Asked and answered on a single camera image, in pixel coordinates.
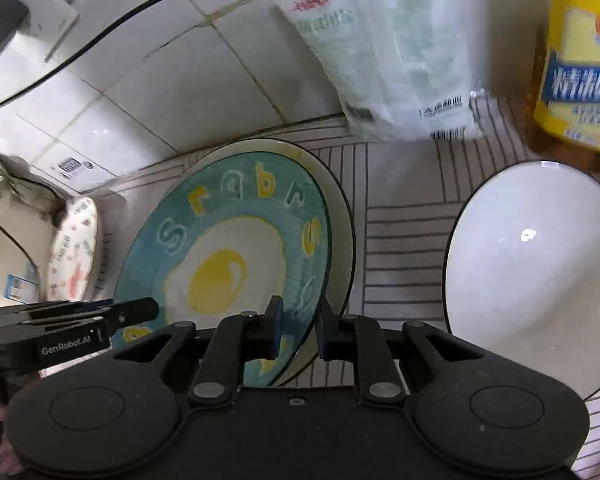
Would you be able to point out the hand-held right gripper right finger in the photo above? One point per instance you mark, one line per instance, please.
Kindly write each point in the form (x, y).
(324, 335)

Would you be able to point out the wall sticker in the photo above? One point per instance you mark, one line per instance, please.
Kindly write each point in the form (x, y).
(75, 165)

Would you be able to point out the black plug adapter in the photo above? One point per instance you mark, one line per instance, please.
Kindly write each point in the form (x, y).
(0, 25)

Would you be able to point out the white rabbit and carrot plate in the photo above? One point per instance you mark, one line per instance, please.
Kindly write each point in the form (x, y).
(75, 255)

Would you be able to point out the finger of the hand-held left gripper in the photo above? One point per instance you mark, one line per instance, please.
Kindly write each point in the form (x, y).
(130, 311)
(55, 306)

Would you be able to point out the white wall socket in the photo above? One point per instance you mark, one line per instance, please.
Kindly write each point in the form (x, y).
(47, 20)

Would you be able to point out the striped table cloth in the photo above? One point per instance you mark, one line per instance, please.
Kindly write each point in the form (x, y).
(405, 240)

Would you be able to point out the white salt bag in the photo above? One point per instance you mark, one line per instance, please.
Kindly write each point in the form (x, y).
(440, 50)
(330, 50)

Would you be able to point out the yellow label cooking wine bottle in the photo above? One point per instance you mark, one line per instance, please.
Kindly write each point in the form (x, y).
(580, 60)

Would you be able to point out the blue fried egg plate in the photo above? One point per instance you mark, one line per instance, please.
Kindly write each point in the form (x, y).
(220, 220)

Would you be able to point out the white bowl with black rim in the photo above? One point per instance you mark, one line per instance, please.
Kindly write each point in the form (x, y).
(525, 280)

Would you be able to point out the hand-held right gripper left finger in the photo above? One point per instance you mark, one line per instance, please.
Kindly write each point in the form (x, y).
(275, 327)

